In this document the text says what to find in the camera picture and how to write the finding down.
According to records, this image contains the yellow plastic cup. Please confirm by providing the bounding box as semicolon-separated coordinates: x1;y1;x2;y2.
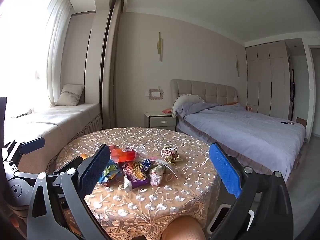
80;153;88;160

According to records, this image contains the lilac pillow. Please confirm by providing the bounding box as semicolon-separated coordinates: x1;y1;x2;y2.
171;94;204;118

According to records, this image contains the beige wardrobe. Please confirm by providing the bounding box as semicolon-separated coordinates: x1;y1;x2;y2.
246;41;290;120

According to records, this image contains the white pink wrapper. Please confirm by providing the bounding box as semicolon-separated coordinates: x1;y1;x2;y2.
149;164;165;186

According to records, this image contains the green white wrapper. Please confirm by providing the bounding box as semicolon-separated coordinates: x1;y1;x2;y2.
161;146;183;164

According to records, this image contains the grey bedside table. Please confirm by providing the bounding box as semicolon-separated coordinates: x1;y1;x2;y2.
144;111;177;131

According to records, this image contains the blue yellow wrapper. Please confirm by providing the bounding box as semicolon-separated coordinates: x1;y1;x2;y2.
98;160;121;185

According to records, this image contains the beige tufted headboard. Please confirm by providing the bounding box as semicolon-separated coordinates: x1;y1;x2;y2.
170;79;240;105

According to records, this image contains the purple noodle packet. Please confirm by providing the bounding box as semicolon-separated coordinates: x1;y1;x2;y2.
123;161;150;191

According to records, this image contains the person's knee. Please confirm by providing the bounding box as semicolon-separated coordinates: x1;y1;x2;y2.
161;216;206;240

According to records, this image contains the gold wall lamp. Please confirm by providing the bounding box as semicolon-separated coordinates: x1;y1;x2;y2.
235;55;239;77
157;32;163;62

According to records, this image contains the beige cushion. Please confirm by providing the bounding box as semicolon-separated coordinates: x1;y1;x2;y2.
55;84;85;106

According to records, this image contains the framed wall switch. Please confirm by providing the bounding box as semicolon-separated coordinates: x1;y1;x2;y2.
149;88;164;100

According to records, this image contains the orange item on nightstand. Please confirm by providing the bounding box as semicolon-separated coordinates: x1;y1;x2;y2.
162;108;171;114

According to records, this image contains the lace floral tablecloth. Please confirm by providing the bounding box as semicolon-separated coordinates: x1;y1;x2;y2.
56;128;220;239

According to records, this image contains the white sheer curtain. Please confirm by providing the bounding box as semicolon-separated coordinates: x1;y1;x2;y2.
39;0;74;107

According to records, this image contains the bed with lilac duvet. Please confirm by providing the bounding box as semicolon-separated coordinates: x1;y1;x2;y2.
176;103;306;182

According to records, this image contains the red snack bag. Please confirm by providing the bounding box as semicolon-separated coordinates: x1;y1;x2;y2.
110;146;137;163

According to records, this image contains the beige window seat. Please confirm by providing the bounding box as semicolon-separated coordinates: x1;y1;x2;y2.
4;103;103;173

